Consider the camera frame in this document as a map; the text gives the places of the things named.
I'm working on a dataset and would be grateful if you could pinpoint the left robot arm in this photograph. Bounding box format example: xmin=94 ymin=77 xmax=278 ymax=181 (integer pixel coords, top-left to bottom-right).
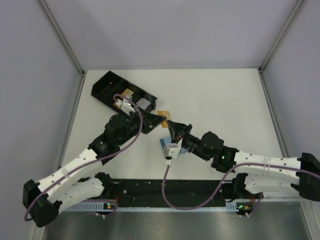
xmin=22 ymin=109 xmax=167 ymax=228

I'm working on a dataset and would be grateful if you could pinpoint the black organizer tray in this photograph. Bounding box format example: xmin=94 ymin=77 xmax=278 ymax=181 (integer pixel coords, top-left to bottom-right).
xmin=91 ymin=71 xmax=157 ymax=114

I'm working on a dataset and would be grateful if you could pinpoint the left aluminium frame post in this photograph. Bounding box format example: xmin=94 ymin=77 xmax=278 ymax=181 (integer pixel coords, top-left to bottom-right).
xmin=37 ymin=0 xmax=86 ymax=76

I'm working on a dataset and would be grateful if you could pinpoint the grey slotted cable duct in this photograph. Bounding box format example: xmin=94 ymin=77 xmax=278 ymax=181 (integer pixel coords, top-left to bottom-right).
xmin=65 ymin=202 xmax=239 ymax=213

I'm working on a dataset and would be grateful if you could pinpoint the blue card holder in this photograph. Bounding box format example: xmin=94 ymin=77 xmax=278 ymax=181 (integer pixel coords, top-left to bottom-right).
xmin=159 ymin=136 xmax=190 ymax=156

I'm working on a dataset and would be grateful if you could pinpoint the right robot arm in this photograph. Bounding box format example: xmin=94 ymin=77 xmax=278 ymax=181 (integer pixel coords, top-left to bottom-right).
xmin=167 ymin=120 xmax=320 ymax=202

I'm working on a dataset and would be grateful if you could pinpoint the aluminium frame post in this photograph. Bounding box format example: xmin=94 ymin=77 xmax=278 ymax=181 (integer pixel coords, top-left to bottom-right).
xmin=37 ymin=0 xmax=86 ymax=76
xmin=258 ymin=0 xmax=305 ymax=72

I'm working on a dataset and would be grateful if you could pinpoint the right aluminium frame post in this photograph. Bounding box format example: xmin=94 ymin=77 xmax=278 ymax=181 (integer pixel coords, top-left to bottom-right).
xmin=258 ymin=0 xmax=305 ymax=72

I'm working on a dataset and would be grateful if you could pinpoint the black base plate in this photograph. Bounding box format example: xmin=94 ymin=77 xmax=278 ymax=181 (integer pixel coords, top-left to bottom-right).
xmin=99 ymin=178 xmax=251 ymax=208

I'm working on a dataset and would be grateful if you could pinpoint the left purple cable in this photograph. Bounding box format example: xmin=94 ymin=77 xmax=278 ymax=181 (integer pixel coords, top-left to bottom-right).
xmin=23 ymin=93 xmax=145 ymax=222

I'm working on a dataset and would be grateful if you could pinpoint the white credit card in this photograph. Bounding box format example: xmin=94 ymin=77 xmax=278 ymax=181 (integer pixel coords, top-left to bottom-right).
xmin=136 ymin=98 xmax=151 ymax=110

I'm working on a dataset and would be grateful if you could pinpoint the upper gold card in tray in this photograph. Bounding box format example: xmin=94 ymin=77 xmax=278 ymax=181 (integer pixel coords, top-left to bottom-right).
xmin=121 ymin=88 xmax=134 ymax=97

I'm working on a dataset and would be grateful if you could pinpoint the aluminium front rail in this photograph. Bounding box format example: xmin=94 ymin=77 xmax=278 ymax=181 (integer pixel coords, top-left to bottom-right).
xmin=41 ymin=181 xmax=313 ymax=201

